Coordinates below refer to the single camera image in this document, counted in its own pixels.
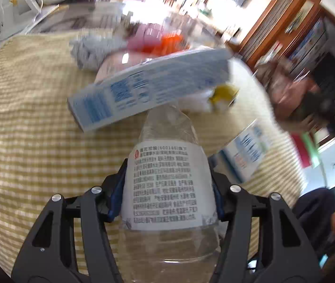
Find person's dark trousers leg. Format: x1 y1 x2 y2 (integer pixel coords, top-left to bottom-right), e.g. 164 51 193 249
293 189 335 260

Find grey plastic bag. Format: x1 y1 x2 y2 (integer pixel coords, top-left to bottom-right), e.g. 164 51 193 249
70 34 127 71

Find patterned table cover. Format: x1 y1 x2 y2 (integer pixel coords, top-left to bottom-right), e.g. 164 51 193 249
32 3 127 33

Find clear plastic bottle white label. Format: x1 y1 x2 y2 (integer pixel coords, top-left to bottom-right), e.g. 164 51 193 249
117 104 222 283

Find wooden lattice partition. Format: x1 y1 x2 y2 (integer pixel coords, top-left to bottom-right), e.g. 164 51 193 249
241 0 327 65

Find yellow checkered cloth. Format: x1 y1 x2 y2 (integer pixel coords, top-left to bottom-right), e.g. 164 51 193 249
0 31 308 278

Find yellow white crumpled wrapper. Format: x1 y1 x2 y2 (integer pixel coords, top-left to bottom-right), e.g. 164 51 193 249
182 84 240 114

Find short blue white carton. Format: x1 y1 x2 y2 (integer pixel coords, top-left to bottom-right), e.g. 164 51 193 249
207 119 271 183

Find orange plastic bag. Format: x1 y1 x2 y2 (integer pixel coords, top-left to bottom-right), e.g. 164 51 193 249
160 34 187 52

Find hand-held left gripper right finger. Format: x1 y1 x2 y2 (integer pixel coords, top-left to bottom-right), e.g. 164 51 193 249
207 156 324 283

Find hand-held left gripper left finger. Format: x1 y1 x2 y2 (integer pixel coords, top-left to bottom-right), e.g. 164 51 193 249
11 158 128 283

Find long blue white carton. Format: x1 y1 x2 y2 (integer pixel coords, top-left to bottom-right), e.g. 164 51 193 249
67 47 233 133

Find white desk lamp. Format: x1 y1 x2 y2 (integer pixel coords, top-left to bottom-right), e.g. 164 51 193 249
0 0 59 54

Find pink plastic mailer bag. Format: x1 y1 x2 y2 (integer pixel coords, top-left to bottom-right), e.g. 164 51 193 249
94 25 168 83

